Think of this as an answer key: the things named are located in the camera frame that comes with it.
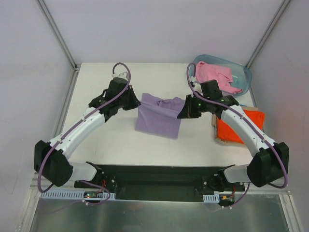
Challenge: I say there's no folded orange t shirt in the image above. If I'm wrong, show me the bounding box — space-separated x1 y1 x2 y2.
217 107 266 145

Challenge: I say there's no pink t shirt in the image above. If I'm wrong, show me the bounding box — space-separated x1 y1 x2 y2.
196 61 242 94

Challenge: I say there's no purple cable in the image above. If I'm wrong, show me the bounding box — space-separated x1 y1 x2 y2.
37 62 132 194
186 62 290 189

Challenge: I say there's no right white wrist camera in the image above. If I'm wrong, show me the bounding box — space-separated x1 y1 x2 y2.
189 76 200 87

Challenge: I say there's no right white cable duct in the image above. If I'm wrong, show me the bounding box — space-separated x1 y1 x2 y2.
203 194 220 203

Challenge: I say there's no right aluminium frame post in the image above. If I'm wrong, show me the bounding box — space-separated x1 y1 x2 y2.
245 0 292 69

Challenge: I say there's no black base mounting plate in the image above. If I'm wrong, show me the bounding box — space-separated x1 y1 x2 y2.
73 164 276 203

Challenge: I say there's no left white cable duct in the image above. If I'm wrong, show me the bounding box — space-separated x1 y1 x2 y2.
41 190 116 201

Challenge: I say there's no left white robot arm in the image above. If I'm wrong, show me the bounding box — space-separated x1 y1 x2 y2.
34 77 140 188

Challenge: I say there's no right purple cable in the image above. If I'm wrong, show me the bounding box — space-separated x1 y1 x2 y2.
186 62 290 189

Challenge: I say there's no left aluminium frame post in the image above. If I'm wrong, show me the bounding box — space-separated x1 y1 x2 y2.
35 0 78 70

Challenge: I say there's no aluminium frame post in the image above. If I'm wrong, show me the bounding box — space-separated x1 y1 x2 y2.
245 0 292 69
35 0 78 70

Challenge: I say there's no white cable duct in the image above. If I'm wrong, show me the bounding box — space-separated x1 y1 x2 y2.
41 190 116 201
203 194 220 203

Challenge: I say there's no purple t shirt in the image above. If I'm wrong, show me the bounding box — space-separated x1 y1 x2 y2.
135 93 185 139

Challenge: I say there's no clear blue plastic bin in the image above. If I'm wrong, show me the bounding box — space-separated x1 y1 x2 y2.
189 55 252 96

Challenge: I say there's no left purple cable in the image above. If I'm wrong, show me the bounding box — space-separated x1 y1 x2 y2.
37 62 132 194

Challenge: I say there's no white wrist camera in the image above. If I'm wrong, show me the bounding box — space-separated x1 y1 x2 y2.
189 76 200 87
112 71 128 82

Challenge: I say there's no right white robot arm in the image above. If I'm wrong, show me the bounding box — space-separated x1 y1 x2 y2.
178 80 289 191

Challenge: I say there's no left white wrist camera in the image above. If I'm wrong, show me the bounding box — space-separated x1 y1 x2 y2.
112 71 128 82

